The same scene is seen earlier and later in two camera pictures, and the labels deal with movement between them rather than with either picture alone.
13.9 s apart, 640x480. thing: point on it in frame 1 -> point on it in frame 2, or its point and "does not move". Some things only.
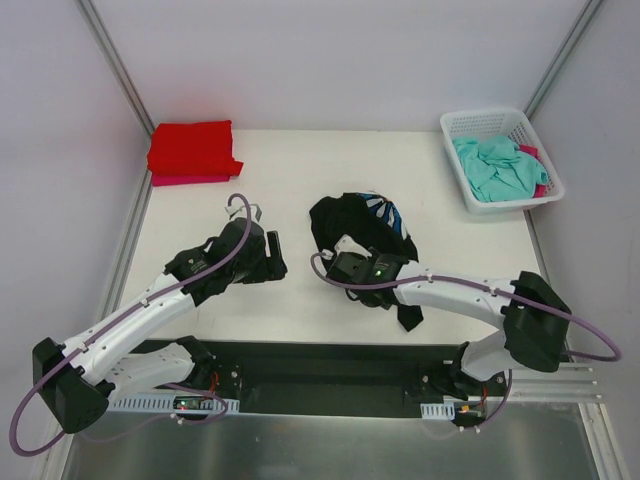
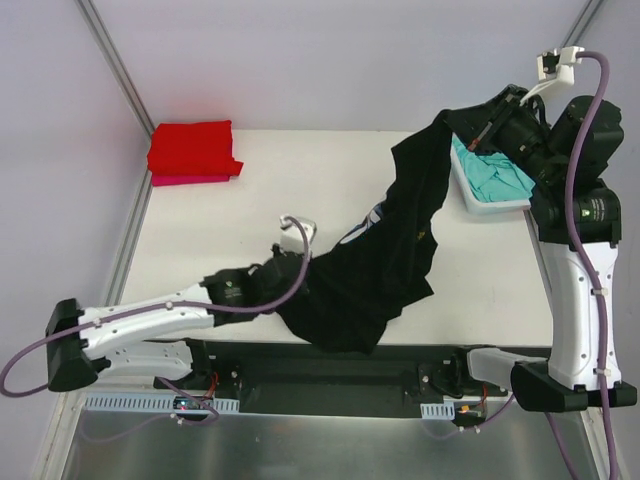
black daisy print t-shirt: [373, 220] -> [356, 288]
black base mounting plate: [338, 378] does not move
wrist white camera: [347, 244] -> [556, 66]
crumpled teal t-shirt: [496, 171] does not move
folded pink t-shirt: [162, 179] does not move
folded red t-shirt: [192, 148] does not move
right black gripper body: [347, 267] -> [491, 123]
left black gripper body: [273, 255] -> [282, 270]
